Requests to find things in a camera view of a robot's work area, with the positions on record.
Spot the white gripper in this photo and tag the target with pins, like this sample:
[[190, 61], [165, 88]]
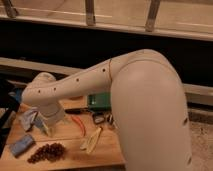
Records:
[[51, 114]]

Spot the dark grape bunch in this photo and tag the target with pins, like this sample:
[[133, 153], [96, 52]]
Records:
[[49, 152]]

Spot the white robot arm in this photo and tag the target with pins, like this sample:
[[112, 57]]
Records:
[[147, 100]]

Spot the metal cup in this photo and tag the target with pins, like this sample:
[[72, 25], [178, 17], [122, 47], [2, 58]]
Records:
[[39, 124]]

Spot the grey cloth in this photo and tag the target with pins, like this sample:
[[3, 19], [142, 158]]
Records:
[[27, 119]]

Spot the red chili pepper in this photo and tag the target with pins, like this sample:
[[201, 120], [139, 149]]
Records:
[[78, 121]]

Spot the blue sponge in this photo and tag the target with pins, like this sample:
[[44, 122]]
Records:
[[21, 145]]

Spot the yellow banana peel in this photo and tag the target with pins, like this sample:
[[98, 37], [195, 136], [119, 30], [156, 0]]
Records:
[[90, 143]]

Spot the green plastic tray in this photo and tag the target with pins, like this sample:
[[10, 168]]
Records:
[[99, 101]]

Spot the shiny wrapped object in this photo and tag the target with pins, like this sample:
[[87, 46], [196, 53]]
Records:
[[110, 121]]

